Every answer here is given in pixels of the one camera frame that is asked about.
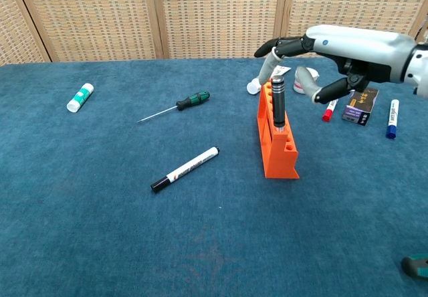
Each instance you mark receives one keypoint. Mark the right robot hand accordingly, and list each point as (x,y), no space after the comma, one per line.
(361,47)

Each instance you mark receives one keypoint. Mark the black purple small box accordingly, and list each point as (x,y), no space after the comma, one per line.
(359,108)

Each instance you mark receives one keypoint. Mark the white green glue stick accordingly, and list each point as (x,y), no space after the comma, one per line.
(80,97)

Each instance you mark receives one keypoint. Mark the red capped whiteboard marker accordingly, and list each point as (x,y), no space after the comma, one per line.
(329,111)

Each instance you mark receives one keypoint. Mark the white round jar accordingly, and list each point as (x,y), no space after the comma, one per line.
(315,73)

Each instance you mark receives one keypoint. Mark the orange tool holder block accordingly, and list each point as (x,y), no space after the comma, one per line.
(279,160)

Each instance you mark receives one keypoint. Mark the blue felt table mat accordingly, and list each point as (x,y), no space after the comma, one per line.
(100,226)

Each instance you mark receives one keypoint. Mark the black metal precision screwdriver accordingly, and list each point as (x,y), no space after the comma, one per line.
(278,106)

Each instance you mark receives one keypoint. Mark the white cream tube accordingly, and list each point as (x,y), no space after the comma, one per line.
(251,88)

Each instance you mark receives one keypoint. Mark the blue capped whiteboard marker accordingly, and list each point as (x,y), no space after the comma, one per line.
(393,119)

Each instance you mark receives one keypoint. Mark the woven wooden folding screen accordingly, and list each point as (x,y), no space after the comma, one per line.
(100,16)

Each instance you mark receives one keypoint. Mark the black capped whiteboard marker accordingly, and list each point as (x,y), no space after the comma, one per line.
(187,169)

